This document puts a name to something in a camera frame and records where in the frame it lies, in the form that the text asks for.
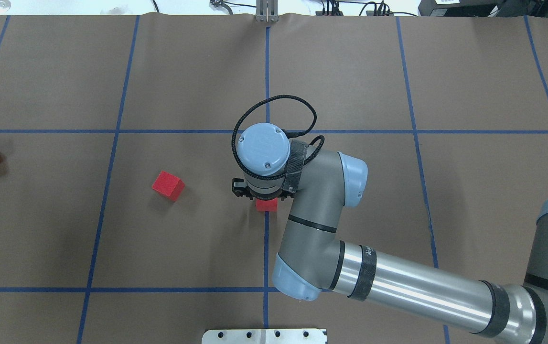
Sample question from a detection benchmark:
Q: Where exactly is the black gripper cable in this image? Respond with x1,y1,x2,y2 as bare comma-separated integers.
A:
231,95,326,180

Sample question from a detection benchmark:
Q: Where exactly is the aluminium frame post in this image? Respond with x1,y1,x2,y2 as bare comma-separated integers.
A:
256,0,279,23

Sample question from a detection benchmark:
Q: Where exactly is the red cube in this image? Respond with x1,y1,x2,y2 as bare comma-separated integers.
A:
256,198,279,213
151,171,185,202

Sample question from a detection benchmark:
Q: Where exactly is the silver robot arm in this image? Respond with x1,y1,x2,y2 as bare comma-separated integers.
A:
231,123,548,344

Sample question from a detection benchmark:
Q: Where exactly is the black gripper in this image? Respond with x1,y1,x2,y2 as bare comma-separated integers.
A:
232,177,298,201

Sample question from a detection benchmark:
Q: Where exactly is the black box with label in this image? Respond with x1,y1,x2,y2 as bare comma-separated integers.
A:
418,0,505,17

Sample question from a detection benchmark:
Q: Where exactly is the white pedestal column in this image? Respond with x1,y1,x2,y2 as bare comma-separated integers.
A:
201,328,329,344

